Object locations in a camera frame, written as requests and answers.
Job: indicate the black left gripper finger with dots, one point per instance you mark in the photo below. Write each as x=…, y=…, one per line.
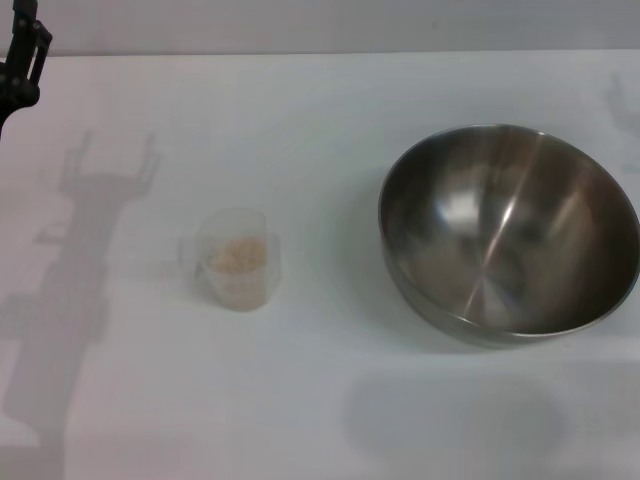
x=22, y=60

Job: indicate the white rice grains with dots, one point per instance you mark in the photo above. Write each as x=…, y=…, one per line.
x=237, y=255

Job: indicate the clear plastic measuring cup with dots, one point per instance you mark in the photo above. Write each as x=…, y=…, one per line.
x=235, y=290

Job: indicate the large stainless steel bowl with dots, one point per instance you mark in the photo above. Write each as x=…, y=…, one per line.
x=500, y=240

